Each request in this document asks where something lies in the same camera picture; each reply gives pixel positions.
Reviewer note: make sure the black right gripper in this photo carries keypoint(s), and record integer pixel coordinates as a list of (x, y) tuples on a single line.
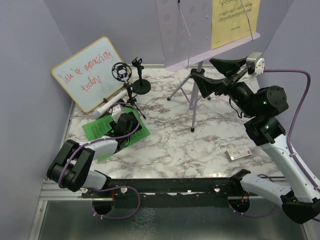
[(207, 85)]

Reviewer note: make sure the yellow sheet music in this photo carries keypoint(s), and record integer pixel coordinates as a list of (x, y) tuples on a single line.
[(233, 20)]

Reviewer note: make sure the lilac music stand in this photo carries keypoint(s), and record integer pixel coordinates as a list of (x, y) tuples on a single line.
[(186, 34)]

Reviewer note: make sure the black round-base mic stand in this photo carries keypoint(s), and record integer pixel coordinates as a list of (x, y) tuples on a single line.
[(140, 86)]

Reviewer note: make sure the black tripod mic stand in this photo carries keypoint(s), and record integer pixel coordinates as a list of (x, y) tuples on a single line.
[(122, 72)]

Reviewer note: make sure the white handheld microphone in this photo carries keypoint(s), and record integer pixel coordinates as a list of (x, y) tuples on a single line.
[(103, 109)]

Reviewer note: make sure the green sheet music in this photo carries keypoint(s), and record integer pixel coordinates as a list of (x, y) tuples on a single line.
[(100, 130)]

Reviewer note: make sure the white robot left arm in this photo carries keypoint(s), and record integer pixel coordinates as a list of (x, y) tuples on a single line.
[(70, 168)]

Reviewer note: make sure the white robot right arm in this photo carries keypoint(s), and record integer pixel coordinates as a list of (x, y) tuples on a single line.
[(300, 199)]

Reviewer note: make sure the small silver box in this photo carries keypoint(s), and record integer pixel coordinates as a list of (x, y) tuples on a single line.
[(238, 153)]

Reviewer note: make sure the yellow-framed whiteboard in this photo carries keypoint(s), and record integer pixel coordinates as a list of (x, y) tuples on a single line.
[(87, 75)]

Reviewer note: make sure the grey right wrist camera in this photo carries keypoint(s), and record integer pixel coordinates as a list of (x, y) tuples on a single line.
[(255, 64)]

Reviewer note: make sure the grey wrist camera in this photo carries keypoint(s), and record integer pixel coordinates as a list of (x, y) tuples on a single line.
[(116, 112), (255, 64)]

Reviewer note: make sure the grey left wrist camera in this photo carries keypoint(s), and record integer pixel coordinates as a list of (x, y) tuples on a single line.
[(116, 112)]

